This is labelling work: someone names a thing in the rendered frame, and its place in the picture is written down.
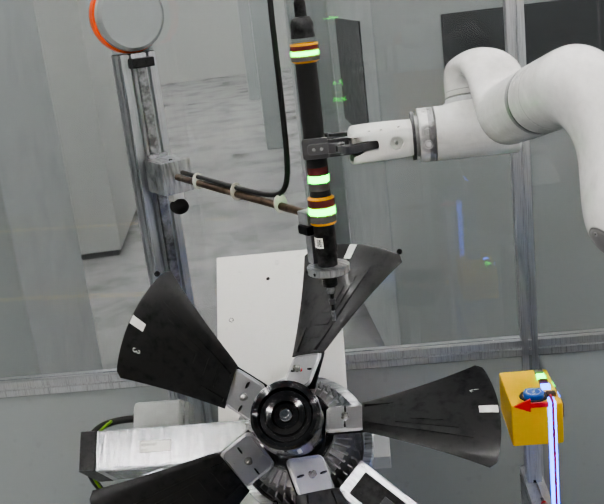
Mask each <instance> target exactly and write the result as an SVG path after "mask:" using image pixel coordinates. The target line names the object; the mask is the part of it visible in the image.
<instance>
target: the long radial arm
mask: <svg viewBox="0 0 604 504"><path fill-rule="evenodd" d="M245 422H246V423H249V420H238V421H225V422H212V423H199V424H186V425H173V426H159V427H146V428H133V429H120V430H107V431H97V445H96V468H95V471H96V472H98V473H100V474H102V475H104V476H106V477H108V478H110V479H112V480H114V481H118V480H131V479H134V478H137V477H140V476H141V475H145V474H148V473H150V472H153V471H156V470H159V469H161V468H164V467H167V466H172V465H174V464H177V463H184V462H187V461H190V460H193V459H196V458H199V457H203V456H206V455H209V454H212V453H215V452H218V453H219V452H221V451H222V450H223V449H224V448H225V447H227V446H228V445H229V444H230V443H232V442H233V441H234V440H235V439H236V438H238V437H239V436H240V435H241V434H243V433H244V432H243V430H247V429H248V426H246V425H245V424H244V423H245Z"/></svg>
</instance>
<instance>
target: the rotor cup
mask: <svg viewBox="0 0 604 504"><path fill-rule="evenodd" d="M328 408H329V407H328V406H327V404H326V403H325V402H324V401H323V400H322V399H321V398H320V397H319V396H317V395H316V394H314V393H313V391H312V390H311V389H310V388H308V387H307V386H305V385H304V384H302V383H299V382H296V381H291V380H283V381H277V382H274V383H272V384H270V385H268V386H266V387H265V388H264V389H263V390H261V391H260V393H259V394H258V395H257V396H256V398H255V400H254V402H253V404H252V407H251V412H250V423H251V427H252V430H253V436H254V437H255V438H257V439H258V440H259V441H260V442H259V441H258V440H257V439H256V440H257V441H258V442H259V443H261V444H262V445H261V444H260V445H261V446H262V447H263V448H264V450H265V451H266V452H267V453H268V455H269V456H270V457H271V458H272V460H273V461H274V462H275V464H274V465H273V467H275V468H277V469H280V470H283V471H287V470H286V467H285V464H284V460H288V459H292V458H298V457H305V456H312V455H321V456H322V457H323V458H325V457H326V456H327V454H328V453H329V451H330V449H331V447H332V445H333V442H334V438H335V435H325V432H326V430H325V426H326V412H327V409H328ZM283 409H288V410H290V411H291V413H292V416H291V419H290V420H288V421H282V420H281V419H280V417H279V413H280V411H281V410H283ZM322 412H323V414H324V419H323V417H322ZM298 449H301V450H302V452H303V453H301V454H298V452H297V450H298Z"/></svg>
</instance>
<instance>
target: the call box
mask: <svg viewBox="0 0 604 504"><path fill-rule="evenodd" d="M542 370H543V372H544V374H545V376H546V378H547V380H548V383H549V384H550V386H551V389H546V390H543V391H544V398H542V399H539V400H531V403H533V402H546V401H547V397H548V396H547V395H546V391H549V390H555V392H556V396H553V397H554V400H555V402H556V420H557V443H563V442H564V426H563V403H562V401H561V399H560V397H559V395H558V393H557V391H556V389H555V387H554V385H553V382H552V380H551V378H550V376H549V374H548V372H547V370H545V369H542ZM499 384H500V402H501V411H502V414H503V417H504V420H505V423H506V426H507V429H508V432H509V435H510V438H511V441H512V444H513V446H525V445H539V444H549V425H548V407H541V408H531V412H528V411H525V410H521V409H518V408H515V407H514V406H515V405H517V404H519V403H521V402H524V401H526V400H528V399H525V398H524V397H523V391H524V390H525V389H527V388H540V389H541V390H542V388H541V386H540V384H539V382H538V379H537V377H536V375H535V373H534V370H529V371H517V372H504V373H500V374H499Z"/></svg>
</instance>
